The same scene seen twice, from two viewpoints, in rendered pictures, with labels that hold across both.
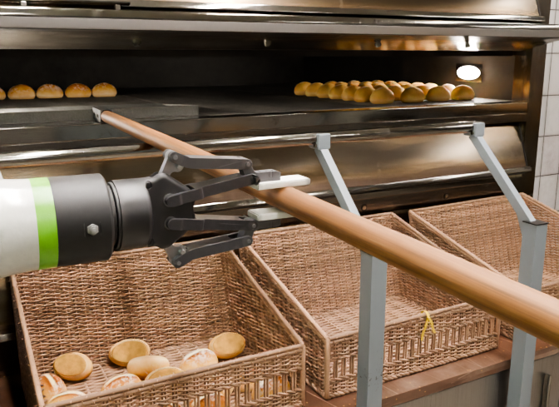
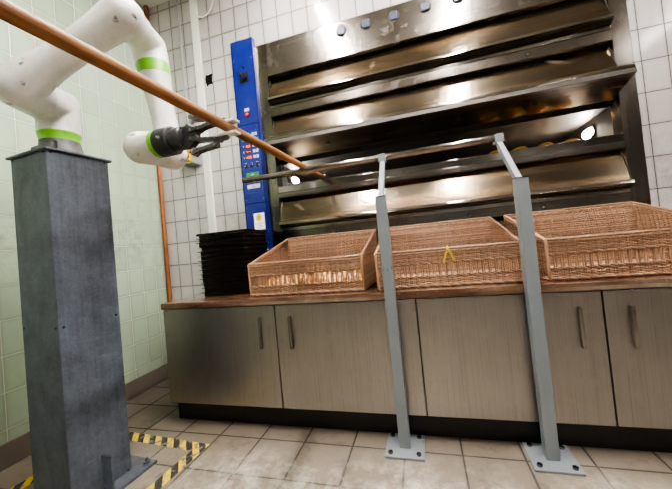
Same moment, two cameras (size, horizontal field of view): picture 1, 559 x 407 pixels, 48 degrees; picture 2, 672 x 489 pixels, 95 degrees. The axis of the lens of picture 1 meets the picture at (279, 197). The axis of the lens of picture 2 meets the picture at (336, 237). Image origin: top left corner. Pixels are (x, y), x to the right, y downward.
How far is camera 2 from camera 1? 1.07 m
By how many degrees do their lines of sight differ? 46
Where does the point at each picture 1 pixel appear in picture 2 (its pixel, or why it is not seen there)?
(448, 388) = (463, 295)
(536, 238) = (517, 187)
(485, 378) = (502, 296)
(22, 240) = (142, 141)
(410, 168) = (503, 189)
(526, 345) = (527, 269)
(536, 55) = (624, 97)
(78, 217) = (155, 134)
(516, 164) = (617, 179)
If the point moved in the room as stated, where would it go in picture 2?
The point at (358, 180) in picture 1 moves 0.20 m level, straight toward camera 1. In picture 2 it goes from (460, 198) to (439, 197)
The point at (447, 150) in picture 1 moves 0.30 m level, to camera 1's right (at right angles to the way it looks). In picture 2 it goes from (539, 176) to (619, 160)
